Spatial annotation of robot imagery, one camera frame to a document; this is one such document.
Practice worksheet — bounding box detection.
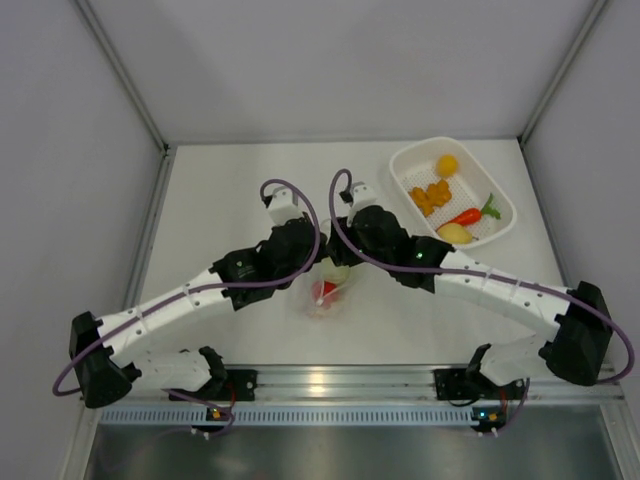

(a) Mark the fake carrot with green leaves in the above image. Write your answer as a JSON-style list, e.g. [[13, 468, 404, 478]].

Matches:
[[443, 193, 502, 227]]

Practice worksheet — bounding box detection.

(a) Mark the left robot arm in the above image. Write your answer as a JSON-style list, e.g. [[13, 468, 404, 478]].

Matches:
[[69, 218, 327, 409]]

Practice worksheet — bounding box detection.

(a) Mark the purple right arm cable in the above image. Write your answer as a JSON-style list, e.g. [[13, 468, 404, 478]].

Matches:
[[328, 168, 637, 384]]

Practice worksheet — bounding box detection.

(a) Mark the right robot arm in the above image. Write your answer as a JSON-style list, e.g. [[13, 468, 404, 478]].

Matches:
[[330, 205, 613, 397]]

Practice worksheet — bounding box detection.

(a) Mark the white perforated plastic basket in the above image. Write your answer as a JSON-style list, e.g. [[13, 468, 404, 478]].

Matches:
[[389, 137, 517, 250]]

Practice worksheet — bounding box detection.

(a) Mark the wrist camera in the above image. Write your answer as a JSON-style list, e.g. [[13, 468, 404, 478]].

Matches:
[[339, 182, 377, 209], [264, 186, 304, 226]]

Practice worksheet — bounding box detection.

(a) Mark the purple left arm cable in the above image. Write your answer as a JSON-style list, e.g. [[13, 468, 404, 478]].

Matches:
[[52, 178, 321, 397]]

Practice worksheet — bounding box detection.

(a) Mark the yellow fake pear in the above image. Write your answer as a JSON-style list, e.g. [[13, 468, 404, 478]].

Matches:
[[436, 223, 475, 245]]

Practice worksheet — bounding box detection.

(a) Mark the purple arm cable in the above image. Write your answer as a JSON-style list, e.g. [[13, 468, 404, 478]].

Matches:
[[52, 178, 321, 397], [328, 168, 637, 384]]

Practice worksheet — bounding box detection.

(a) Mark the aluminium mounting rail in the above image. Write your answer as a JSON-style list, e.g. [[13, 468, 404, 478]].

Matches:
[[82, 363, 621, 402]]

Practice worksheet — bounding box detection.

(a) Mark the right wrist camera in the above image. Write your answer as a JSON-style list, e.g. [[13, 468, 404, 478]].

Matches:
[[339, 182, 377, 209]]

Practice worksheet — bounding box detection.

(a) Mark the green fake cabbage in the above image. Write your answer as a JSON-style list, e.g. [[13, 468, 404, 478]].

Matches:
[[320, 257, 350, 285]]

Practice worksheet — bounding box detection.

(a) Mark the white slotted cable duct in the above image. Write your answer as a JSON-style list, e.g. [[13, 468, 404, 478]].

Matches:
[[100, 404, 487, 426]]

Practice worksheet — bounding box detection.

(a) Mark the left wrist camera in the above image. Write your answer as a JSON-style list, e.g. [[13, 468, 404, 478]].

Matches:
[[264, 186, 304, 226]]

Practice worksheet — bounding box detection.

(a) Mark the yellow fake lemon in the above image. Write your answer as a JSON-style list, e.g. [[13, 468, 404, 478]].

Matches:
[[436, 154, 459, 178]]

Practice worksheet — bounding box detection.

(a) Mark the orange fake fruit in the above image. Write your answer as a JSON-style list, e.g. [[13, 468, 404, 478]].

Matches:
[[409, 180, 452, 217]]

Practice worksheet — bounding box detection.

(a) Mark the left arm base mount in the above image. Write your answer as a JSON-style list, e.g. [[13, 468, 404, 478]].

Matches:
[[168, 368, 258, 403]]

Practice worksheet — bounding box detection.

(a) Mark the clear zip top bag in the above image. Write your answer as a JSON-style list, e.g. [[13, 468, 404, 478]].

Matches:
[[290, 217, 364, 321]]

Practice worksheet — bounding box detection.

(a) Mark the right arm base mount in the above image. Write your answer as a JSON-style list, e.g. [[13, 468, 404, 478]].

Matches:
[[433, 344, 525, 402]]

